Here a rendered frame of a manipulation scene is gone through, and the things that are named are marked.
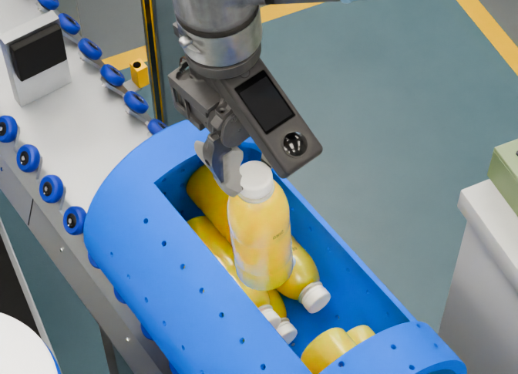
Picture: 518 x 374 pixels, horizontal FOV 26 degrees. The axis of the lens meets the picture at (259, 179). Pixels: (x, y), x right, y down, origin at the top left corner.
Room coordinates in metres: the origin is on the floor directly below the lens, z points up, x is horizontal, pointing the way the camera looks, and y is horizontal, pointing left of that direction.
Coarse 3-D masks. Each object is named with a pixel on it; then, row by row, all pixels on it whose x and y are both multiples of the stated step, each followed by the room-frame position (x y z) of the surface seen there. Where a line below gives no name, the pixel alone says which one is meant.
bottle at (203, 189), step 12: (204, 168) 0.96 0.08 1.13; (192, 180) 0.95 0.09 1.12; (204, 180) 0.94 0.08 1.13; (192, 192) 0.94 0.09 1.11; (204, 192) 0.93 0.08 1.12; (216, 192) 0.92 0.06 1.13; (204, 204) 0.91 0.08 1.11; (216, 204) 0.90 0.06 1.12; (216, 216) 0.89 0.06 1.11; (228, 228) 0.87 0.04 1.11; (228, 240) 0.86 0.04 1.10
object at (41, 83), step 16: (48, 16) 1.31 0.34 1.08; (16, 32) 1.27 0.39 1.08; (32, 32) 1.28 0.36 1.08; (48, 32) 1.28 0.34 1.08; (16, 48) 1.24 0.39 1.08; (32, 48) 1.26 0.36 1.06; (48, 48) 1.27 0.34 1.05; (64, 48) 1.29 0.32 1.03; (16, 64) 1.24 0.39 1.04; (32, 64) 1.25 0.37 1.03; (48, 64) 1.27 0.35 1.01; (64, 64) 1.30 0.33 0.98; (16, 80) 1.25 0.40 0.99; (32, 80) 1.27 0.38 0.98; (48, 80) 1.28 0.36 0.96; (64, 80) 1.30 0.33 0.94; (16, 96) 1.25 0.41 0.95; (32, 96) 1.26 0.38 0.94
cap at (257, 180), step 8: (256, 160) 0.73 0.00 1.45; (240, 168) 0.72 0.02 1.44; (248, 168) 0.72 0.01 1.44; (256, 168) 0.72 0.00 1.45; (264, 168) 0.72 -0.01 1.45; (248, 176) 0.71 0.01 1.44; (256, 176) 0.71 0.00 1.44; (264, 176) 0.71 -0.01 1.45; (272, 176) 0.71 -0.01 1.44; (240, 184) 0.70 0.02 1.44; (248, 184) 0.70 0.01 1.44; (256, 184) 0.70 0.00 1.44; (264, 184) 0.70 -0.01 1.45; (272, 184) 0.71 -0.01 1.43; (240, 192) 0.70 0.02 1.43; (248, 192) 0.69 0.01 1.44; (256, 192) 0.69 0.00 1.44; (264, 192) 0.69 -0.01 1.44
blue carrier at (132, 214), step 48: (144, 144) 0.92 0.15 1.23; (192, 144) 0.92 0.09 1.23; (240, 144) 0.95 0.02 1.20; (96, 192) 0.88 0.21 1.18; (144, 192) 0.86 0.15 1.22; (288, 192) 0.94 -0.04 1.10; (96, 240) 0.84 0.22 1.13; (144, 240) 0.80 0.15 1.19; (192, 240) 0.78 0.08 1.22; (336, 240) 0.85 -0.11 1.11; (144, 288) 0.75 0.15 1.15; (192, 288) 0.72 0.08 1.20; (240, 288) 0.71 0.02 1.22; (336, 288) 0.82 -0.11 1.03; (384, 288) 0.78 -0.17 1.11; (192, 336) 0.67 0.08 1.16; (240, 336) 0.65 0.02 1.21; (384, 336) 0.64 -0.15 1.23; (432, 336) 0.66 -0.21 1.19
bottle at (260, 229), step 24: (240, 216) 0.69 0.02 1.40; (264, 216) 0.68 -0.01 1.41; (288, 216) 0.70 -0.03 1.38; (240, 240) 0.68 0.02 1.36; (264, 240) 0.68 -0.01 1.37; (288, 240) 0.70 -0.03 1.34; (240, 264) 0.69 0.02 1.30; (264, 264) 0.68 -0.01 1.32; (288, 264) 0.70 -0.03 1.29; (264, 288) 0.68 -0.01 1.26
